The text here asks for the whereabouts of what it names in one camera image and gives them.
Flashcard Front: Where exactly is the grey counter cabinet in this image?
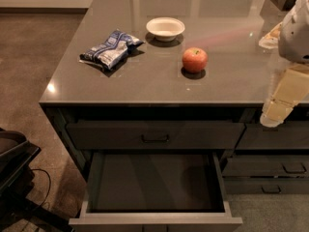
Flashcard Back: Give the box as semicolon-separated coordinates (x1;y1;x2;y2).
40;0;308;232

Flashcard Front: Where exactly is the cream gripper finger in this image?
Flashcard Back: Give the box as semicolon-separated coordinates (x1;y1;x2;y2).
260;64;309;128
259;23;282;49

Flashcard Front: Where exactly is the blue chip bag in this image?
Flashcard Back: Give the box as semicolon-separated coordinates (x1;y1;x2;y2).
79;30;144;71

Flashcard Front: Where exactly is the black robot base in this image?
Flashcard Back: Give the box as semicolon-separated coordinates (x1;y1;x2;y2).
0;129;74;232

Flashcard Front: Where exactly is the red apple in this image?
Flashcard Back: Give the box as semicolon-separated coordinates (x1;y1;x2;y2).
182;47;209;73

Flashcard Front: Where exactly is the grey top left drawer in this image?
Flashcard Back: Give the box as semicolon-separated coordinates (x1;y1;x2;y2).
66;121;244;150

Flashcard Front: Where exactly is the black top drawer handle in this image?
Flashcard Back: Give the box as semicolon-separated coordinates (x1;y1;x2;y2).
141;134;170;144

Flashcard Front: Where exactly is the open middle drawer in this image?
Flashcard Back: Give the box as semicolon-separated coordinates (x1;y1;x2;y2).
70;153;242;232

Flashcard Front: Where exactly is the grey top right drawer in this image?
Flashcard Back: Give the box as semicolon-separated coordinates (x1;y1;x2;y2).
237;121;309;150

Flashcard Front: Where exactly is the white paper bowl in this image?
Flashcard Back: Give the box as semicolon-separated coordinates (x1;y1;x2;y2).
146;17;185;42

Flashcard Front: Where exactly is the grey middle right drawer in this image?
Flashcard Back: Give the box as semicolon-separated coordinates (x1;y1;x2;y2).
222;155;309;177

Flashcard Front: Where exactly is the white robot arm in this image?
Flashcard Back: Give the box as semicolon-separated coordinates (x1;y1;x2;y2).
259;0;309;128

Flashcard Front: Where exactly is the black floor cable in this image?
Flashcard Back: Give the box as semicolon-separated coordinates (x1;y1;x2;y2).
30;168;52;211

